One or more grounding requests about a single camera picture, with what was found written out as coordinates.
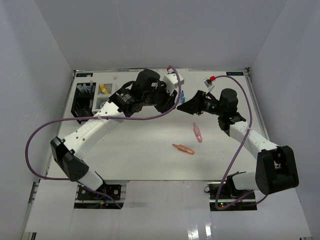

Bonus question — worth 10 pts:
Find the pink highlighter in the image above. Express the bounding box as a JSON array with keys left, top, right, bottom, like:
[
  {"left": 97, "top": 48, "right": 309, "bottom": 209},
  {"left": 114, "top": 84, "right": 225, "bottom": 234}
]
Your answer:
[{"left": 193, "top": 122, "right": 203, "bottom": 143}]

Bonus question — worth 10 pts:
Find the yellow highlighter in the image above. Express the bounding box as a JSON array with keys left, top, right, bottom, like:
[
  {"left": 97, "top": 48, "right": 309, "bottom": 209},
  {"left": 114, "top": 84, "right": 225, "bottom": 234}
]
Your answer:
[{"left": 99, "top": 83, "right": 106, "bottom": 94}]

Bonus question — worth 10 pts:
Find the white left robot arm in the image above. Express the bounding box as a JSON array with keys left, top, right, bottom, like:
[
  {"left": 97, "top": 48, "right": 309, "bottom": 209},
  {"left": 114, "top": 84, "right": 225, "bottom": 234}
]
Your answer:
[{"left": 50, "top": 68, "right": 184, "bottom": 200}]

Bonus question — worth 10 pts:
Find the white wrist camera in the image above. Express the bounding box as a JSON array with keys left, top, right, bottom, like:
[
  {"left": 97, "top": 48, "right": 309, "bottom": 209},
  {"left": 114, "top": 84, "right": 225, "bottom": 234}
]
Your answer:
[
  {"left": 202, "top": 76, "right": 216, "bottom": 94},
  {"left": 162, "top": 73, "right": 178, "bottom": 95}
]

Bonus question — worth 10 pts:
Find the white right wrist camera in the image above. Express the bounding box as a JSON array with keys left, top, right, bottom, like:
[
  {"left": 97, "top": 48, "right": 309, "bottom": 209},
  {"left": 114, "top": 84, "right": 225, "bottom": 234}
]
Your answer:
[{"left": 202, "top": 76, "right": 216, "bottom": 94}]

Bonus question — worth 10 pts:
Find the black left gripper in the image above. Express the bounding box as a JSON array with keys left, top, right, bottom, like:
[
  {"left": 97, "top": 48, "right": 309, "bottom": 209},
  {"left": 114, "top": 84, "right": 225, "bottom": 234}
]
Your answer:
[{"left": 143, "top": 81, "right": 178, "bottom": 115}]

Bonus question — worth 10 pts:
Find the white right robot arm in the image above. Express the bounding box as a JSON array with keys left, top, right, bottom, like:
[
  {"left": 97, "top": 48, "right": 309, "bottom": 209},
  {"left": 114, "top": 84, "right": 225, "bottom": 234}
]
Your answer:
[{"left": 177, "top": 88, "right": 299, "bottom": 200}]

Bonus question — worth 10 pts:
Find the black slotted organizer box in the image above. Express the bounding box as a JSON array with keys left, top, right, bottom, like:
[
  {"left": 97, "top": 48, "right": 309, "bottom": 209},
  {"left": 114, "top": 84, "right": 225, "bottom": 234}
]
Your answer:
[{"left": 70, "top": 82, "right": 96, "bottom": 118}]

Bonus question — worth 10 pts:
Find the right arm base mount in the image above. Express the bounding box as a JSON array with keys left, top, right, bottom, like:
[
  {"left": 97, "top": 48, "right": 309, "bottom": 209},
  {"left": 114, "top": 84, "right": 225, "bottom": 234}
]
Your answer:
[{"left": 203, "top": 181, "right": 258, "bottom": 212}]

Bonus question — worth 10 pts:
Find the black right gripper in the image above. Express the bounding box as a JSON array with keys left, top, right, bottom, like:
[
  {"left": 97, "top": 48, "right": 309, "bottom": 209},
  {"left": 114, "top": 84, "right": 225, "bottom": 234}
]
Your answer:
[{"left": 177, "top": 90, "right": 225, "bottom": 117}]

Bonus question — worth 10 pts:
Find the green gel pen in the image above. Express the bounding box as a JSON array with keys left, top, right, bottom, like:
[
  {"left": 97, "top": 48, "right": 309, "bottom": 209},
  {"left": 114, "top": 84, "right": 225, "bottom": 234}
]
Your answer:
[{"left": 82, "top": 84, "right": 90, "bottom": 94}]

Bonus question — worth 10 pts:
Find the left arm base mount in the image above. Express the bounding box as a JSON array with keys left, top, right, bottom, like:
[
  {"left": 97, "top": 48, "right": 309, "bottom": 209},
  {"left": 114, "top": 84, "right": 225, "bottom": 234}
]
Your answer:
[{"left": 73, "top": 184, "right": 126, "bottom": 210}]

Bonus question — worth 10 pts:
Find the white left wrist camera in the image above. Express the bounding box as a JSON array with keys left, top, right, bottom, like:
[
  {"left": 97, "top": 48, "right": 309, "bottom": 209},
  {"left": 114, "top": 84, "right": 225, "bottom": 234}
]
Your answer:
[{"left": 162, "top": 73, "right": 178, "bottom": 95}]

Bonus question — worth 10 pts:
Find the white slotted organizer box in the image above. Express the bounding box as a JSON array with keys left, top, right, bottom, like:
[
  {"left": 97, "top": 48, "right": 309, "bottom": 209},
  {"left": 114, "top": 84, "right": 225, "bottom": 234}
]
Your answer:
[{"left": 92, "top": 82, "right": 118, "bottom": 113}]

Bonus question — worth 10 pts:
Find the blue highlighter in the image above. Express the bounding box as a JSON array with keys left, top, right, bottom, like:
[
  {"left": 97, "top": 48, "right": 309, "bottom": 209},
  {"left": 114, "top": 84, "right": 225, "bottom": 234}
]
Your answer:
[{"left": 179, "top": 90, "right": 186, "bottom": 104}]

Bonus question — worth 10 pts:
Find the black gel pen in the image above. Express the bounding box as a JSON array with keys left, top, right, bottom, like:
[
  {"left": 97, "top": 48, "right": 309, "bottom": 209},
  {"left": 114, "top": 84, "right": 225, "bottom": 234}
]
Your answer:
[{"left": 76, "top": 85, "right": 85, "bottom": 94}]

